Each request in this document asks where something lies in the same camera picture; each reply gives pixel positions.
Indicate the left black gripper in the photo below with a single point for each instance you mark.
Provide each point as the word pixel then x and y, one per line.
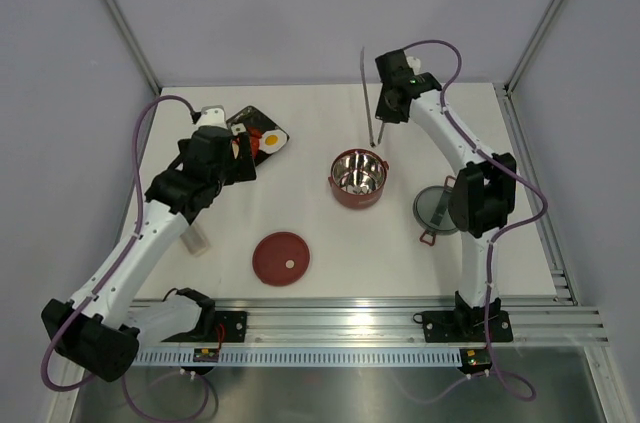
pixel 241 168

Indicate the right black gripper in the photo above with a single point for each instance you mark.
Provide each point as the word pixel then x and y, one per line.
pixel 386 115

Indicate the toy red sausage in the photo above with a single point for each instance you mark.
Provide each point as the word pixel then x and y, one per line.
pixel 255 141

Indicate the red steel lunch box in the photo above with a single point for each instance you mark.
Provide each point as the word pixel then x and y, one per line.
pixel 357 178

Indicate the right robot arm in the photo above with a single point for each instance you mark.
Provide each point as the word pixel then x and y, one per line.
pixel 479 203

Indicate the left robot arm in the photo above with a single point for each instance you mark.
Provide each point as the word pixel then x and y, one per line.
pixel 94 327

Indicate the black square plate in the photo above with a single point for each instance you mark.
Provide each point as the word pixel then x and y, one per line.
pixel 251 117

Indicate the clear plastic cutlery case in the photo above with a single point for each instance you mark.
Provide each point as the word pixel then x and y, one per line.
pixel 194 240

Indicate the red round lid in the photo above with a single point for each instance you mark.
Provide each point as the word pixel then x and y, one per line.
pixel 281 259

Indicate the grey transparent inner lid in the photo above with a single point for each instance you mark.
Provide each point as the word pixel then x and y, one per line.
pixel 431 211

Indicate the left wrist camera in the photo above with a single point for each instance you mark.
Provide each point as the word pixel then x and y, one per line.
pixel 210 116

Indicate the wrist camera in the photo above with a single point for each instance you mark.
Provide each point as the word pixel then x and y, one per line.
pixel 415 63
pixel 210 116

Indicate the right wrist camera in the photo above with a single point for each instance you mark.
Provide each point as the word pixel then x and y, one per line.
pixel 415 63

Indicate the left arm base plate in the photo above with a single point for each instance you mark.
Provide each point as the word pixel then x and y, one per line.
pixel 230 326

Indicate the slotted white cable duct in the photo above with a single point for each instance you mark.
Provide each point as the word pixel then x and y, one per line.
pixel 287 357

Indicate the left frame post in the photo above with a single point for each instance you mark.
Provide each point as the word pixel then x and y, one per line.
pixel 128 37

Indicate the frame post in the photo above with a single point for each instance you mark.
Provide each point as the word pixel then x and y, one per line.
pixel 543 27
pixel 128 37

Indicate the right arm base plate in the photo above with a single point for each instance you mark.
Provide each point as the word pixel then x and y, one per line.
pixel 444 327

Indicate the right frame post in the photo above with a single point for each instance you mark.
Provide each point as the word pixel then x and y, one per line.
pixel 543 27

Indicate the aluminium front rail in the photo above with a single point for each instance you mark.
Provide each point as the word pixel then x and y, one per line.
pixel 388 322

